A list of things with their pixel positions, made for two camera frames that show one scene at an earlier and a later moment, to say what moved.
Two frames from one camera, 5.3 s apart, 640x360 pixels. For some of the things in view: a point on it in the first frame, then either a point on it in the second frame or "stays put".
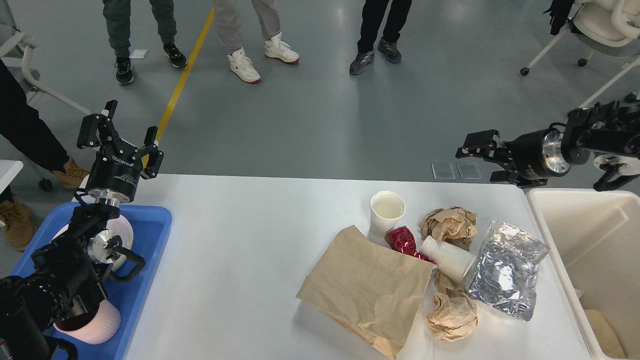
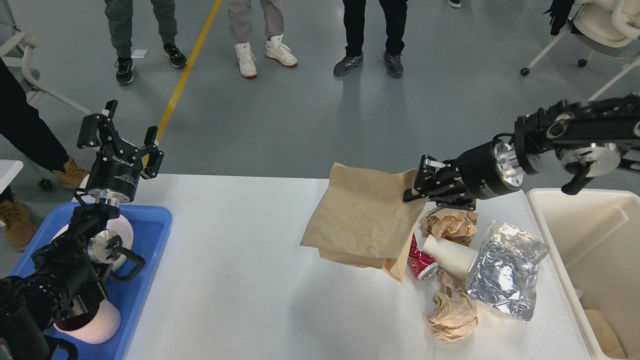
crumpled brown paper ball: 451,319 stays put
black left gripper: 117,168 stays put
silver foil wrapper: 502,273 stays put
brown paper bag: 373,289 → 361,218
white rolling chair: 605,27 stays put
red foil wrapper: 401,238 → 423,266
